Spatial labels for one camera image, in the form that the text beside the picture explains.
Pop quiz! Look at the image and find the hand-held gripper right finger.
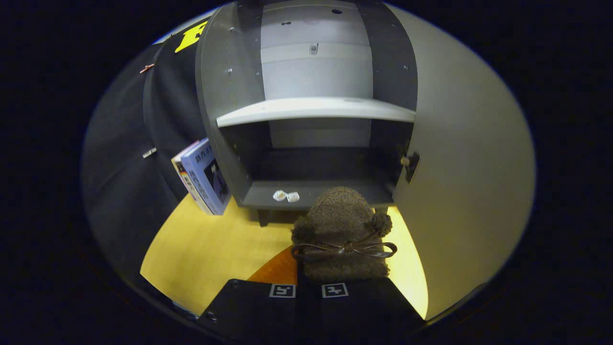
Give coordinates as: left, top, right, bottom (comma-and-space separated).
297, 277, 425, 338

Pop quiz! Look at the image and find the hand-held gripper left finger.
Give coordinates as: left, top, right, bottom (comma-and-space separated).
198, 246, 298, 337

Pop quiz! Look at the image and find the white cabinet shelf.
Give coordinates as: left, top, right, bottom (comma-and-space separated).
216, 97, 416, 128

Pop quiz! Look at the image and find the brown fuzzy shoe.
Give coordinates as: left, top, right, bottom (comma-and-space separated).
291, 186, 398, 283

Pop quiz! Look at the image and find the black backdrop cloth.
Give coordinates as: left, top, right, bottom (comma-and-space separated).
81, 22, 211, 288

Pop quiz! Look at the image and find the blue book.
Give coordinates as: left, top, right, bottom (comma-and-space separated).
181, 138, 231, 216

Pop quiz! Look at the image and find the dark grey shoe cabinet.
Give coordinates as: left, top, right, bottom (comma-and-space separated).
195, 0, 420, 227

